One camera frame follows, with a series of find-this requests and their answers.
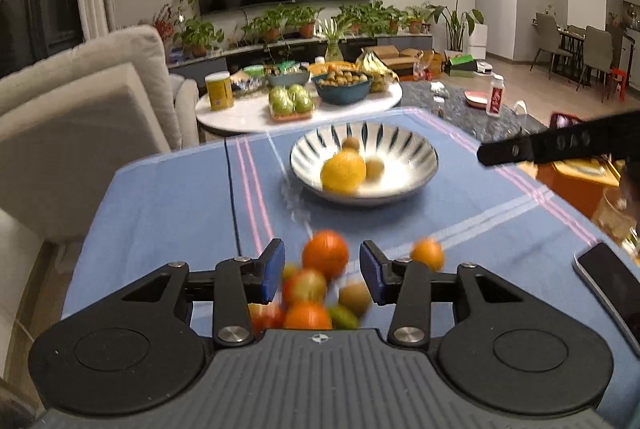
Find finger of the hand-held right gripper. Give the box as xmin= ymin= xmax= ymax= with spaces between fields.
xmin=477 ymin=135 xmax=535 ymax=168

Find pack of green apples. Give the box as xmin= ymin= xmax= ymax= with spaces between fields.
xmin=268 ymin=84 xmax=316 ymax=117

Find red bag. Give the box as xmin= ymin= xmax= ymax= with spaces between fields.
xmin=550 ymin=112 xmax=583 ymax=130

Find striped ceramic bowl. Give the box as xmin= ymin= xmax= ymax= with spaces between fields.
xmin=290 ymin=121 xmax=440 ymax=208

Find glass vase with plant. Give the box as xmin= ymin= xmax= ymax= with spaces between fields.
xmin=317 ymin=16 xmax=353 ymax=62

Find row of potted plants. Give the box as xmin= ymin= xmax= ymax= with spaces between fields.
xmin=175 ymin=3 xmax=433 ymax=58

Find white bottle red label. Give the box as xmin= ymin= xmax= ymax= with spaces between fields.
xmin=486 ymin=75 xmax=505 ymax=116

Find dark marble table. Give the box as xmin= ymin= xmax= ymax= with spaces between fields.
xmin=400 ymin=80 xmax=548 ymax=144

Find white air purifier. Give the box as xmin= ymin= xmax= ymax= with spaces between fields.
xmin=467 ymin=24 xmax=488 ymax=58

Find beige sofa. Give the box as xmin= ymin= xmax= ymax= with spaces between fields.
xmin=0 ymin=25 xmax=201 ymax=242

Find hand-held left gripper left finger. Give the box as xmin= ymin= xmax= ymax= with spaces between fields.
xmin=102 ymin=238 xmax=287 ymax=350

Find grey dining chair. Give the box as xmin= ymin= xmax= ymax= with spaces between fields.
xmin=577 ymin=25 xmax=615 ymax=92
xmin=531 ymin=13 xmax=566 ymax=70

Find large orange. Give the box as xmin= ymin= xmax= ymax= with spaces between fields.
xmin=302 ymin=230 xmax=350 ymax=282

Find red tomato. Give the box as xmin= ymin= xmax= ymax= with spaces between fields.
xmin=248 ymin=304 xmax=287 ymax=336

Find pile of brown fruits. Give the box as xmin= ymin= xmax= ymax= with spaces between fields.
xmin=319 ymin=70 xmax=370 ymax=87

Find red berry decoration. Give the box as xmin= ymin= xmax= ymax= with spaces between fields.
xmin=152 ymin=4 xmax=183 ymax=42

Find small orange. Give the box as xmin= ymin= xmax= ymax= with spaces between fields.
xmin=410 ymin=238 xmax=445 ymax=273

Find open cardboard box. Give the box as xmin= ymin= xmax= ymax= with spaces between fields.
xmin=367 ymin=45 xmax=401 ymax=70
xmin=400 ymin=49 xmax=446 ymax=77

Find dark blue bowl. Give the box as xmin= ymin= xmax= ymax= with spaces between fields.
xmin=313 ymin=73 xmax=373 ymax=106

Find grey blue basket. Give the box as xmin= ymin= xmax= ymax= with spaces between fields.
xmin=266 ymin=68 xmax=311 ymax=88

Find red yellow apple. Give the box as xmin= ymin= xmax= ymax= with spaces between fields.
xmin=282 ymin=269 xmax=329 ymax=307

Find green black box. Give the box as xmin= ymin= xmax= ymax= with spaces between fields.
xmin=445 ymin=55 xmax=481 ymax=77

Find yellow basket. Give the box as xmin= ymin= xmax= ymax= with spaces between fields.
xmin=309 ymin=61 xmax=358 ymax=74

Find grey television cabinet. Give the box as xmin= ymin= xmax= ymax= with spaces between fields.
xmin=167 ymin=34 xmax=433 ymax=82

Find dining table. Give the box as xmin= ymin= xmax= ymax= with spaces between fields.
xmin=560 ymin=29 xmax=587 ymax=77

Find black smartphone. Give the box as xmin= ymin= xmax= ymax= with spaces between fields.
xmin=572 ymin=242 xmax=640 ymax=355

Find yellow can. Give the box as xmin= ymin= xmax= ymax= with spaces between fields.
xmin=205 ymin=71 xmax=235 ymax=111

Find dark snack packets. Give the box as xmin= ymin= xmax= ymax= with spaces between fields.
xmin=231 ymin=76 xmax=268 ymax=94

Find bunch of bananas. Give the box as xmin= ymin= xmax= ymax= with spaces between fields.
xmin=356 ymin=50 xmax=401 ymax=92

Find large yellow citrus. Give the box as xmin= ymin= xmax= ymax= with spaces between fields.
xmin=321 ymin=150 xmax=367 ymax=196

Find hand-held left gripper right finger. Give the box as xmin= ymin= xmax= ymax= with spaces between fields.
xmin=360 ymin=239 xmax=538 ymax=351

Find round white table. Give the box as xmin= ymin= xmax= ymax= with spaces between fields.
xmin=195 ymin=81 xmax=403 ymax=134

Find large leafy floor plant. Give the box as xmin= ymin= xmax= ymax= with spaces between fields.
xmin=430 ymin=0 xmax=485 ymax=54

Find blue striped tablecloth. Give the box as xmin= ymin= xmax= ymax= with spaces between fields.
xmin=61 ymin=107 xmax=626 ymax=345

